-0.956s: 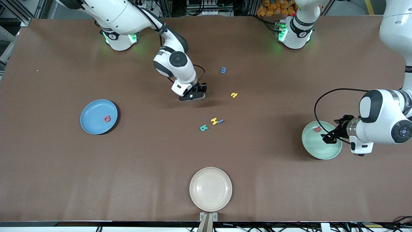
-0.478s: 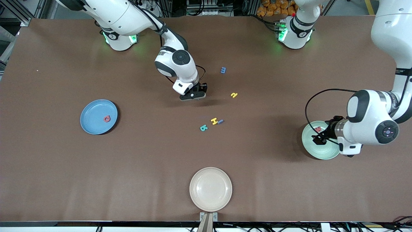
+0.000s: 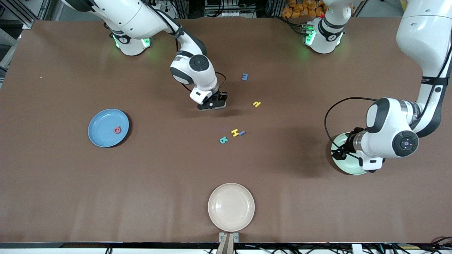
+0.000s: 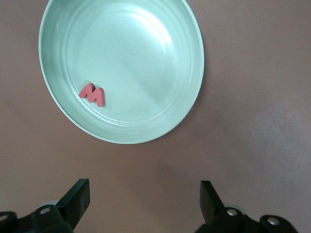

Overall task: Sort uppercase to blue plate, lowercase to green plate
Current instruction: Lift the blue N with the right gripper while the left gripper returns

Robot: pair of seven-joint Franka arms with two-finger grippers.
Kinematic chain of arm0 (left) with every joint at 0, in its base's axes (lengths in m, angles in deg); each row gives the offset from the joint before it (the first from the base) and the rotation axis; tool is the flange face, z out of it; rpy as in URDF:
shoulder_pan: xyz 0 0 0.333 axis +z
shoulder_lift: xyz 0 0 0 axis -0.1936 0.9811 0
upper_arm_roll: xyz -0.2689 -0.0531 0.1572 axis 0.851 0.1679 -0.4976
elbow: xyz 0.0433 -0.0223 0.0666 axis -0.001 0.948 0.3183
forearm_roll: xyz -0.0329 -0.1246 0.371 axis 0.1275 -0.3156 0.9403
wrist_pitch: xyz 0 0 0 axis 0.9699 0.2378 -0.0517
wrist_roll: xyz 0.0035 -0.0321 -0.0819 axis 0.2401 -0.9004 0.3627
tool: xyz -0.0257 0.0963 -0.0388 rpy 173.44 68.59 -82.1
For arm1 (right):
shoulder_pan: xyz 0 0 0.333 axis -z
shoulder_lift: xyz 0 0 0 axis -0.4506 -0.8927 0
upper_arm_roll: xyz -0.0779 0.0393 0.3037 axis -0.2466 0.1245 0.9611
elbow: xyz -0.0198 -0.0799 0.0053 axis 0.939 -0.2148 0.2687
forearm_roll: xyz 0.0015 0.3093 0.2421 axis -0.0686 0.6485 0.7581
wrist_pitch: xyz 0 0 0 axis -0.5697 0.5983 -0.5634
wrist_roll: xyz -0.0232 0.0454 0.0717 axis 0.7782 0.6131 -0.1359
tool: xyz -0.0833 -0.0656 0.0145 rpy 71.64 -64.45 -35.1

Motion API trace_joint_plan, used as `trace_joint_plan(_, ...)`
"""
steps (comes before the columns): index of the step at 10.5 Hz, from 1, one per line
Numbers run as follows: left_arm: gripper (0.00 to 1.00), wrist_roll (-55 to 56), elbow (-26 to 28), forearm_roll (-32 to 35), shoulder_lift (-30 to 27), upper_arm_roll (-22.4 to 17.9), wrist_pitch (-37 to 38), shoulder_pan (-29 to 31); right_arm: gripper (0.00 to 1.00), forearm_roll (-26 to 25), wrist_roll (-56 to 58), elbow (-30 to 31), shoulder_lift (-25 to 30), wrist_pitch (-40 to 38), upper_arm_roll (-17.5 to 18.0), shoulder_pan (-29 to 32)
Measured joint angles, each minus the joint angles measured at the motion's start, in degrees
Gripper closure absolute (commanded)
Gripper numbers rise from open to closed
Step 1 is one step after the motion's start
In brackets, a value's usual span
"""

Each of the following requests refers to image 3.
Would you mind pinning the blue plate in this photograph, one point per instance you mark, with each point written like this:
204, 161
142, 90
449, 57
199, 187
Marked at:
106, 127

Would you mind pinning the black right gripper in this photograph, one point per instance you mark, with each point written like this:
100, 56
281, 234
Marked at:
222, 96

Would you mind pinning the beige plate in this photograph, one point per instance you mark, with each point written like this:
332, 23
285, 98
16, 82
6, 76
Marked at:
231, 207

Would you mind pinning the brown table cover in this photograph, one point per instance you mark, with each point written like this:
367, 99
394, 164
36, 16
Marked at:
70, 194

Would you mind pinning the white multi-socket strip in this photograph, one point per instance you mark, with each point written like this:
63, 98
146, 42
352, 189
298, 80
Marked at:
229, 13

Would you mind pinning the red uppercase letter Q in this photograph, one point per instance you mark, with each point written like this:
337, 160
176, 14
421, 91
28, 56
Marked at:
117, 130

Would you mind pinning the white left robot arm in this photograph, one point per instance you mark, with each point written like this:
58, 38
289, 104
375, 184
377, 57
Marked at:
392, 137

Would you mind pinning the orange snack bags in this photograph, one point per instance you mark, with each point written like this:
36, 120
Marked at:
300, 8

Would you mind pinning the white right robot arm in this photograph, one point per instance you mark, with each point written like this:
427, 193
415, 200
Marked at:
194, 70

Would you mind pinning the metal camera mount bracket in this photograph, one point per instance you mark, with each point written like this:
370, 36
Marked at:
228, 241

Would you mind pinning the white power strip with plugs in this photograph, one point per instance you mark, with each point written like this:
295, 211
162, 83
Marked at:
160, 8

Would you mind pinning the yellow uppercase letter H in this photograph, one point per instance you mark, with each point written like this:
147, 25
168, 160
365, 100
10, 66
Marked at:
235, 132

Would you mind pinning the aluminium frame profile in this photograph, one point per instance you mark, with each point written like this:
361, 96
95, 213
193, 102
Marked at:
33, 16

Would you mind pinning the teal uppercase letter B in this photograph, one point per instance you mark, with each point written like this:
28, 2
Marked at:
223, 140

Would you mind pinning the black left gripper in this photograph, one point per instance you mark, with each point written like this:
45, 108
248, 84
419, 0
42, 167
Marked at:
348, 145

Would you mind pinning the green plate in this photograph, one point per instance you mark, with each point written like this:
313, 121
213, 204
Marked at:
348, 165

